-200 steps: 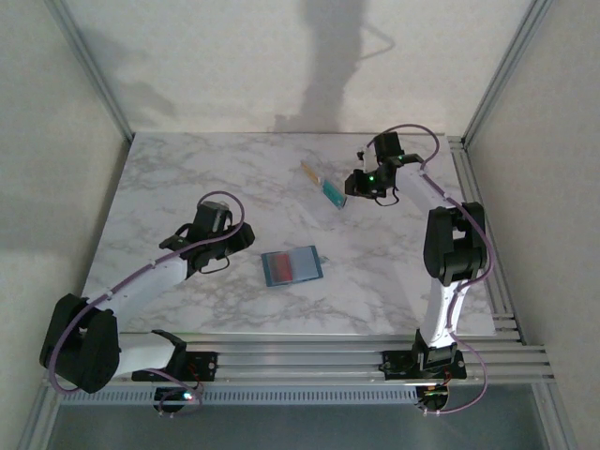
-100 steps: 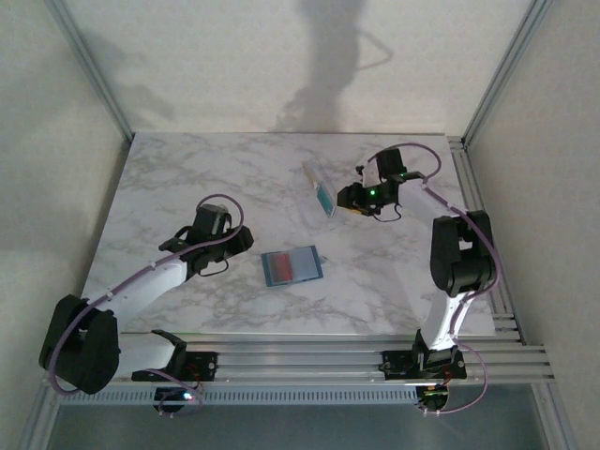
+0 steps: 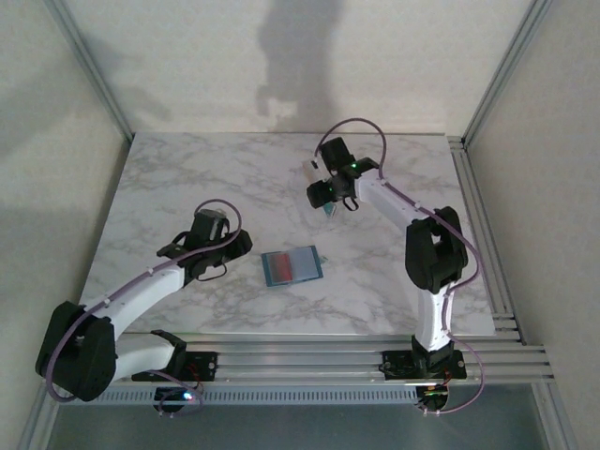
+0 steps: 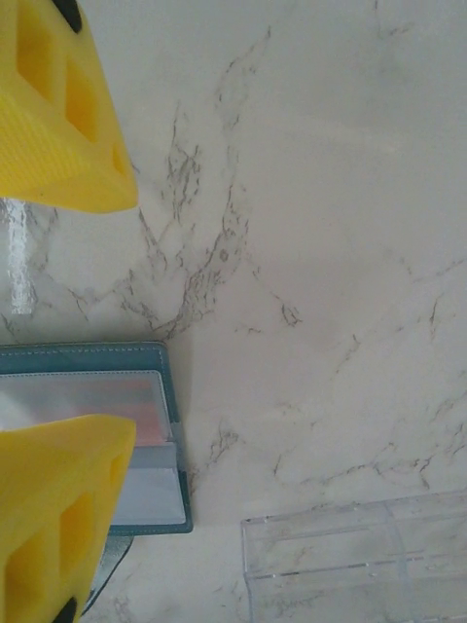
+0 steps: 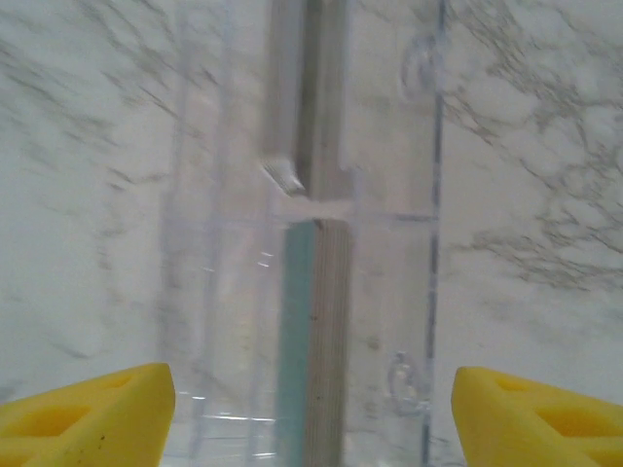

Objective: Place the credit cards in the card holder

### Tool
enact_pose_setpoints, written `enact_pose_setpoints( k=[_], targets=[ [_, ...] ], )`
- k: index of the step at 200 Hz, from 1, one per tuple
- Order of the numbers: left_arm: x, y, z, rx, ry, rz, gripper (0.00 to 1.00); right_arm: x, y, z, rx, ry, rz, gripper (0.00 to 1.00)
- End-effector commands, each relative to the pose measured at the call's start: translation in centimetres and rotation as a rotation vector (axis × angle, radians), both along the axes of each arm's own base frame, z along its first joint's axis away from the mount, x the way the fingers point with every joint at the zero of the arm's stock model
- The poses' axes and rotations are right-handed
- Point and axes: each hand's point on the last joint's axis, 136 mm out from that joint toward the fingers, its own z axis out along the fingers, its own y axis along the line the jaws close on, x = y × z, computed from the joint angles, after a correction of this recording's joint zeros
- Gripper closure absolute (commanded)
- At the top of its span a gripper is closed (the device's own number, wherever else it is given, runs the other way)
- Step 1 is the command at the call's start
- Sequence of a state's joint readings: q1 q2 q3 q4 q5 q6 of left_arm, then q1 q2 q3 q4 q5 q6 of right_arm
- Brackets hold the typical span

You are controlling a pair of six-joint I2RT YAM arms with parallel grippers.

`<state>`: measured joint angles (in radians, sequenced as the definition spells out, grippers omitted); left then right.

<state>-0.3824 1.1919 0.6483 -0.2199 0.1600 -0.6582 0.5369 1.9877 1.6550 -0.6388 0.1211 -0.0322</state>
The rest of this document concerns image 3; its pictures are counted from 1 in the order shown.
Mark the aluminium side rail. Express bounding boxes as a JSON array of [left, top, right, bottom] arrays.
[[447, 135, 522, 346]]

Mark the teal card holder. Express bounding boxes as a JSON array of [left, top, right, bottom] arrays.
[[261, 245, 325, 289]]

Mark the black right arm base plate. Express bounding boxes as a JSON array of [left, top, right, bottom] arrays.
[[382, 349, 466, 382]]

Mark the aluminium frame post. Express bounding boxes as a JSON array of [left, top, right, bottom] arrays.
[[44, 0, 136, 143], [461, 0, 555, 147]]

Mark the grey slotted cable duct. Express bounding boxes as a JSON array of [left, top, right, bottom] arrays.
[[59, 386, 419, 406]]

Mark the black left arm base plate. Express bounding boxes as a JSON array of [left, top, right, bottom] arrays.
[[130, 351, 219, 383]]

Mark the aluminium frame rail bed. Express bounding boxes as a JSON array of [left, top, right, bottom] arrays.
[[41, 333, 555, 388]]

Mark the red credit card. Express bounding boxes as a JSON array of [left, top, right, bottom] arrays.
[[271, 252, 295, 285]]

